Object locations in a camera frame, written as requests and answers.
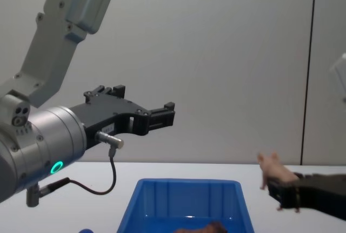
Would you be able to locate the brown lumpy object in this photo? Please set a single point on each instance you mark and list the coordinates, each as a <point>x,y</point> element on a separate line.
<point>209,228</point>

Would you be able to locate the small blue rounded object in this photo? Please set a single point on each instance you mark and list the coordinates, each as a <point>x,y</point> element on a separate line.
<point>86,230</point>

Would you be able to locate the person's forearm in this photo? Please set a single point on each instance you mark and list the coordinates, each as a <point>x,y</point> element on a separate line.
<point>324,192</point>

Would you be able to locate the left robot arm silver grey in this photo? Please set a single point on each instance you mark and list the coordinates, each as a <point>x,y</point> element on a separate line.
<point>51,133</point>

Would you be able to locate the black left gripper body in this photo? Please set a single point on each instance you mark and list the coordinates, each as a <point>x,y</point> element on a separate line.
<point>108,111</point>

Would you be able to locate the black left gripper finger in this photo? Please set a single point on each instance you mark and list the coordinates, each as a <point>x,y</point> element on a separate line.
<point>162,118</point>
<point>104,91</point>

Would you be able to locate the blue plastic bin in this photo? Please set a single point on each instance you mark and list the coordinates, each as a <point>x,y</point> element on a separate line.
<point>162,198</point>

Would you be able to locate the person's hand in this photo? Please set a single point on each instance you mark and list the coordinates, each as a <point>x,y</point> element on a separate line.
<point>281,174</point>

